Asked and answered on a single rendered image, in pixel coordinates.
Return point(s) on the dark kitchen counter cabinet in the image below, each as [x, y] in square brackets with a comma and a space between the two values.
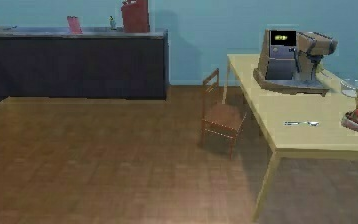
[77, 63]

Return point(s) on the brown wooden chair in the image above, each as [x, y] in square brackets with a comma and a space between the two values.
[222, 115]

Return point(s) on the large red container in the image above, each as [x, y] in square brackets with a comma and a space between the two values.
[135, 16]

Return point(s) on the small dark bottle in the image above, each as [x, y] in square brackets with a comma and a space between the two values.
[112, 23]

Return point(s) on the silver spoon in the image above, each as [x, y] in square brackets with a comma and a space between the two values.
[302, 123]

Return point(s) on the brown coffee machine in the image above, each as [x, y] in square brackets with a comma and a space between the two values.
[292, 61]

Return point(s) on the pale wooden table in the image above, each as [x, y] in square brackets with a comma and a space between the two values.
[303, 113]

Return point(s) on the pink flat object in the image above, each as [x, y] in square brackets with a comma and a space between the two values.
[74, 25]

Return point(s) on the clear glass bowl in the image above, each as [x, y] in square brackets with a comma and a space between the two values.
[350, 87]

